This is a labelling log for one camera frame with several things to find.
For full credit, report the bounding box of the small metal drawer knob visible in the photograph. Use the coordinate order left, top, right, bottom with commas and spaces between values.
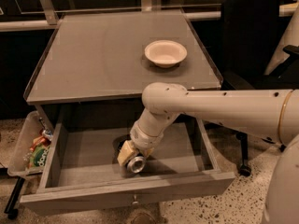
132, 194, 139, 205

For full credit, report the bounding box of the black cart leg with caster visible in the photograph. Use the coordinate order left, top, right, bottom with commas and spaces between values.
4, 177, 25, 220

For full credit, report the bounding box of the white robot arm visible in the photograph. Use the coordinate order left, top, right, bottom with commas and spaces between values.
118, 82, 299, 224

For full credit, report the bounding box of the open grey top drawer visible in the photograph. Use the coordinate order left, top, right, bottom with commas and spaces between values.
21, 118, 235, 216

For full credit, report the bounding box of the clear plastic snack bin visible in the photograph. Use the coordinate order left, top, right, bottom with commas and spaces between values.
7, 111, 53, 178

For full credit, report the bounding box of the black office chair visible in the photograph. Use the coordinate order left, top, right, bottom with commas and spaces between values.
204, 0, 299, 177

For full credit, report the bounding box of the orange snack bag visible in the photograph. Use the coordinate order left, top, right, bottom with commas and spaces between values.
30, 136, 50, 151

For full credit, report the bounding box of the white paper bowl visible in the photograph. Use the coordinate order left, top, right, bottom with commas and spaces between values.
144, 40, 188, 68

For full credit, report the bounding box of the grey cabinet with top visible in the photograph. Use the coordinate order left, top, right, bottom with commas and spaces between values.
24, 14, 222, 126

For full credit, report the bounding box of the green snack bag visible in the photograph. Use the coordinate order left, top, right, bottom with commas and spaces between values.
28, 145, 50, 168

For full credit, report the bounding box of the blue pepsi can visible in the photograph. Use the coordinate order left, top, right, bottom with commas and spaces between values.
117, 140, 148, 175

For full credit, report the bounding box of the grey metal rail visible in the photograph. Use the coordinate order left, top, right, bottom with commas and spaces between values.
0, 0, 299, 33

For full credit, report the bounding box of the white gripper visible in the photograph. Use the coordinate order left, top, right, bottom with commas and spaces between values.
117, 122, 164, 166

